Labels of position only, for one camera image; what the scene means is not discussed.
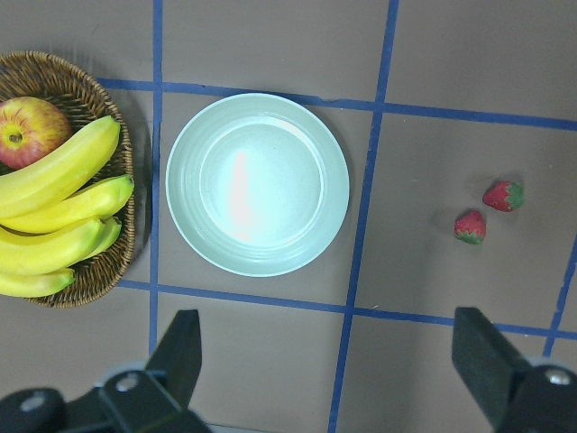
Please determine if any red strawberry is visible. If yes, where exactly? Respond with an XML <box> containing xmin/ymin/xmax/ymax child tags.
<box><xmin>453</xmin><ymin>210</ymin><xmax>487</xmax><ymax>245</ymax></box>
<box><xmin>482</xmin><ymin>180</ymin><xmax>525</xmax><ymax>213</ymax></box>

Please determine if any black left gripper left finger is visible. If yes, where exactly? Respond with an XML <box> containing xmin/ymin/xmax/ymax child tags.
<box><xmin>144</xmin><ymin>309</ymin><xmax>201</xmax><ymax>408</ymax></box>

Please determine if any light green round plate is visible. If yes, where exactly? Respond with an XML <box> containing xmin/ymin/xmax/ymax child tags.
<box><xmin>165</xmin><ymin>93</ymin><xmax>350</xmax><ymax>277</ymax></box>

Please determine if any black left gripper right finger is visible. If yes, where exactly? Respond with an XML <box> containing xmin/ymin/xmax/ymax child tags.
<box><xmin>452</xmin><ymin>307</ymin><xmax>532</xmax><ymax>428</ymax></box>

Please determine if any red yellow apple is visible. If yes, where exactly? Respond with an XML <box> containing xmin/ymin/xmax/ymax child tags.
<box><xmin>1</xmin><ymin>97</ymin><xmax>72</xmax><ymax>170</ymax></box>

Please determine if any brown wicker basket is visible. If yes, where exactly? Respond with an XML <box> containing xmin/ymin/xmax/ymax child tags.
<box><xmin>1</xmin><ymin>51</ymin><xmax>137</xmax><ymax>309</ymax></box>

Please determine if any yellow banana bunch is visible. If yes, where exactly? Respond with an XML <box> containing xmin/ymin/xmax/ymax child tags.
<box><xmin>1</xmin><ymin>115</ymin><xmax>136</xmax><ymax>308</ymax></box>

